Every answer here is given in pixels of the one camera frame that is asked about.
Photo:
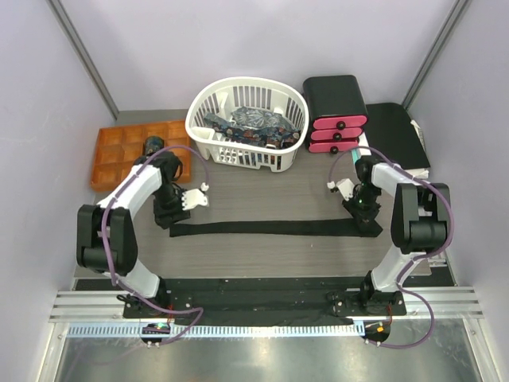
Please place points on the black folder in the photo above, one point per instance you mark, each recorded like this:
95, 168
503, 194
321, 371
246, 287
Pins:
388, 130

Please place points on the white plastic basket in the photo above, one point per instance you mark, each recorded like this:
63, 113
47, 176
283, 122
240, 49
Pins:
223, 97

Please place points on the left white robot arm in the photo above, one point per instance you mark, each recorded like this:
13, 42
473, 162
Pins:
106, 241

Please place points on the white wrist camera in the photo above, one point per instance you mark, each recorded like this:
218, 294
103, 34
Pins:
194, 198
344, 187

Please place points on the rolled dark patterned tie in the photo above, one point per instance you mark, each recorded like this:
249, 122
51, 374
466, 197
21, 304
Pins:
152, 145

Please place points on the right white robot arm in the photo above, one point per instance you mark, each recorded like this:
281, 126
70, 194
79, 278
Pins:
420, 225

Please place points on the white teal book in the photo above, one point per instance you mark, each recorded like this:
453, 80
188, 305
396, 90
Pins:
422, 173

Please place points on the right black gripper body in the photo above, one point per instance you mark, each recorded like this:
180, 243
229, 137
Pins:
364, 198

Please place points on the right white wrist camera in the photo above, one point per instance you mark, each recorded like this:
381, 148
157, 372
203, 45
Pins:
344, 187

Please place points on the aluminium rail frame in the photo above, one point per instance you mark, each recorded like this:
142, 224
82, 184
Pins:
92, 340

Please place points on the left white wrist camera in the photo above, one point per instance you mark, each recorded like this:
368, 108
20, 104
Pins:
194, 198

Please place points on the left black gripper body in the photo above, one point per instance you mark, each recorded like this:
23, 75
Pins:
167, 194

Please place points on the black tie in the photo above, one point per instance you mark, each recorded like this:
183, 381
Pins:
334, 228

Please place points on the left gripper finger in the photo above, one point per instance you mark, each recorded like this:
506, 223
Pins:
178, 216
163, 220

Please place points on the black pink drawer box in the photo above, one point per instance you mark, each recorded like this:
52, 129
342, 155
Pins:
337, 113

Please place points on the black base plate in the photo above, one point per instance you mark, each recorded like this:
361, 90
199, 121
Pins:
267, 302

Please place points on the floral patterned ties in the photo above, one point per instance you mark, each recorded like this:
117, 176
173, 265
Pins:
255, 127

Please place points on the orange wooden compartment tray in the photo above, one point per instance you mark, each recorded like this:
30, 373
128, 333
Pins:
117, 148

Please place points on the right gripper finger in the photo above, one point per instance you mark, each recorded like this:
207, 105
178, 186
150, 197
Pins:
368, 224
356, 214

